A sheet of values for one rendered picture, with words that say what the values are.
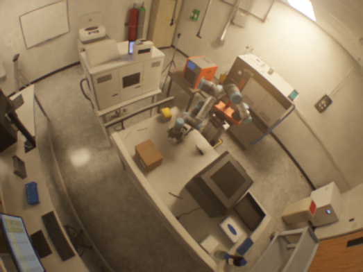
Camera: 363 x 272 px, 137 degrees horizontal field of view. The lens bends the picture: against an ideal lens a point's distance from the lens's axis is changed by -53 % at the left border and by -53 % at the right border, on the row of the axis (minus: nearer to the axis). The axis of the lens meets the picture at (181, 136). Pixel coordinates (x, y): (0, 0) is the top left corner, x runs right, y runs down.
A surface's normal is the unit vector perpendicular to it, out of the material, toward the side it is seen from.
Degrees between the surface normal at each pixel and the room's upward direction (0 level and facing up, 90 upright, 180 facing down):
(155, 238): 0
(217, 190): 0
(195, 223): 0
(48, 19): 90
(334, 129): 90
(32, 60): 90
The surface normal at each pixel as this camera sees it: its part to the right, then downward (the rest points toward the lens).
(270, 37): -0.76, 0.42
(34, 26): 0.62, 0.72
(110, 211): 0.23, -0.54
